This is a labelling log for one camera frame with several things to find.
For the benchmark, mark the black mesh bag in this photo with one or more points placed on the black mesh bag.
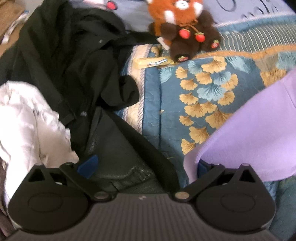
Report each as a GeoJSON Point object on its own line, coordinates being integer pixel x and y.
{"type": "Point", "coordinates": [128, 162]}

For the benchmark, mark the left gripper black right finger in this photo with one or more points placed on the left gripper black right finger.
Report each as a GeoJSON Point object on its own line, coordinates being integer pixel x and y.
{"type": "Point", "coordinates": [231, 200]}

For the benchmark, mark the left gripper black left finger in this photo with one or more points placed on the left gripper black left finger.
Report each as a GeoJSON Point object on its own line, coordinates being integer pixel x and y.
{"type": "Point", "coordinates": [50, 200]}

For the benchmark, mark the blue floral quilt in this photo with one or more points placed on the blue floral quilt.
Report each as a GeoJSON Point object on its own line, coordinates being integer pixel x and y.
{"type": "Point", "coordinates": [181, 105]}

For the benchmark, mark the grey blue printed pillow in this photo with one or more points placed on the grey blue printed pillow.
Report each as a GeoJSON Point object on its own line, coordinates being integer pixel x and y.
{"type": "Point", "coordinates": [137, 15]}

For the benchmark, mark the red panda plush toy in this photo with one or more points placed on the red panda plush toy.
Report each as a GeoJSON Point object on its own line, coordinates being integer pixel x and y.
{"type": "Point", "coordinates": [185, 26]}

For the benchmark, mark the grey brown garment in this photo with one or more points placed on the grey brown garment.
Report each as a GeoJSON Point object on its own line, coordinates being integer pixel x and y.
{"type": "Point", "coordinates": [6, 226]}

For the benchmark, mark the white puffy garment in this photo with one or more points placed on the white puffy garment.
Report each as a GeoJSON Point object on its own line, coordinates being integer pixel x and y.
{"type": "Point", "coordinates": [31, 133]}

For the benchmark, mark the black jacket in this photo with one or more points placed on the black jacket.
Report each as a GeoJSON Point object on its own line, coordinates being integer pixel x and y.
{"type": "Point", "coordinates": [74, 56]}

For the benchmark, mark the yellow snack wrapper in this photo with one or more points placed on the yellow snack wrapper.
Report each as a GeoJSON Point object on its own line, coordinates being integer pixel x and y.
{"type": "Point", "coordinates": [143, 63]}

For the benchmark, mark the purple shirt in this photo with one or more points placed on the purple shirt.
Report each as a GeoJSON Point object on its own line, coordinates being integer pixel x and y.
{"type": "Point", "coordinates": [261, 133]}

